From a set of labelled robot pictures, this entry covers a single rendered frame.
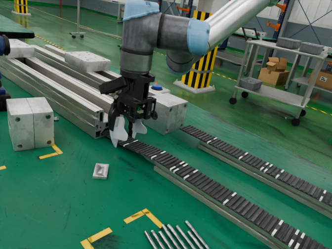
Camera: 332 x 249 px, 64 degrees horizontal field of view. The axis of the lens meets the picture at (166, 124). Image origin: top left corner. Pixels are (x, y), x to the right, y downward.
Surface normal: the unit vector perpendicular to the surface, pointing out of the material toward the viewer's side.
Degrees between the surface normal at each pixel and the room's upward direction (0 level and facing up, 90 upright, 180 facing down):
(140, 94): 90
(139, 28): 90
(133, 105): 90
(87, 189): 0
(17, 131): 90
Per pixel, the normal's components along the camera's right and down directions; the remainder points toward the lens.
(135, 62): 0.08, 0.43
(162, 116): -0.65, 0.22
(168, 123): 0.74, 0.38
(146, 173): 0.15, -0.90
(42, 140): 0.54, 0.43
